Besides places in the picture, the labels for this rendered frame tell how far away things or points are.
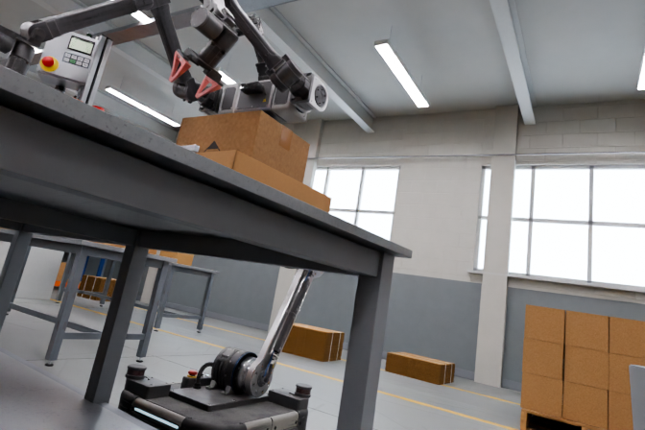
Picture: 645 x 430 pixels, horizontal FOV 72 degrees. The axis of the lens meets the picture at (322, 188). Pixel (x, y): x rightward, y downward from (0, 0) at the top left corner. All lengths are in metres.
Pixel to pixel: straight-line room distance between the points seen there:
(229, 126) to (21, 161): 0.76
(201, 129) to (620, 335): 3.31
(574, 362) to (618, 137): 3.50
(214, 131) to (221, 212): 0.62
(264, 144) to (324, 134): 6.68
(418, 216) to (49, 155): 6.27
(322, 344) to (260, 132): 4.24
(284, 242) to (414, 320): 5.74
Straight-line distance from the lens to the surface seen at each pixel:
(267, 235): 0.72
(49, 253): 7.35
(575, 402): 3.91
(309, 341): 5.29
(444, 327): 6.33
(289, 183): 0.75
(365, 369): 1.05
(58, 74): 1.90
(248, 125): 1.17
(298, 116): 1.83
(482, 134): 6.80
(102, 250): 3.36
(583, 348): 3.89
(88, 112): 0.50
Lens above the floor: 0.68
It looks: 14 degrees up
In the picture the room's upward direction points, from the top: 10 degrees clockwise
